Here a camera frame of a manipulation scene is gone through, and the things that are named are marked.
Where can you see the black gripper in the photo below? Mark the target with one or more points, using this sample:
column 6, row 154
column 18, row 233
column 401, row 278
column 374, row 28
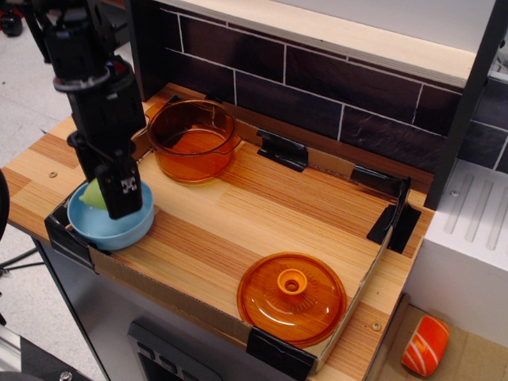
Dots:
column 107, row 111

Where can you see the green toy pear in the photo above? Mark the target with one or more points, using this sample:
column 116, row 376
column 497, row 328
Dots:
column 92, row 196

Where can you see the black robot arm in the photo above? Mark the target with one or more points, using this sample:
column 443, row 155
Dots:
column 79, row 41

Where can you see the light blue bowl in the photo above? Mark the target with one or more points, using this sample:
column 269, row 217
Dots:
column 105, row 233

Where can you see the orange transparent pot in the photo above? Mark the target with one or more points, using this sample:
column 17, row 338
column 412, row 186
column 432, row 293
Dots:
column 193, row 140

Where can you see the toy oven control panel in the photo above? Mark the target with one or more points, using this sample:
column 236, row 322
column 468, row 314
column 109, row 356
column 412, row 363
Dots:
column 159, row 360

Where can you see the black caster wheel far left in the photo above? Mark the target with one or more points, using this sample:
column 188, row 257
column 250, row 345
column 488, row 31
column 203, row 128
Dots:
column 11, row 24

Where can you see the orange transparent pot lid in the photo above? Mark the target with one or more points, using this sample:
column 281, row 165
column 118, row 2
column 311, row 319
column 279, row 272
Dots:
column 295, row 297

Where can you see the cardboard fence with black tape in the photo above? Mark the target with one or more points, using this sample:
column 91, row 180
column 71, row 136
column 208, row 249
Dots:
column 176, row 287

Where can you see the orange salmon sushi toy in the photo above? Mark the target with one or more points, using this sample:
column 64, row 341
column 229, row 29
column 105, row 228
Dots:
column 426, row 347

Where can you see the light wooden shelf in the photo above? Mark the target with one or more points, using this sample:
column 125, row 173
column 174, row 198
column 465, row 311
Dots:
column 409, row 55

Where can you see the white toy sink drainer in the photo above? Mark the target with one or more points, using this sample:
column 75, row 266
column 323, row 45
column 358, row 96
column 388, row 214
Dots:
column 460, row 273

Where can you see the black vertical post left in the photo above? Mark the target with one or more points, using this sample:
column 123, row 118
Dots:
column 152, row 30

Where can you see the dark grey vertical post right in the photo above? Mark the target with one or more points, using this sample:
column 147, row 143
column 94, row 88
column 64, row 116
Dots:
column 491, row 42

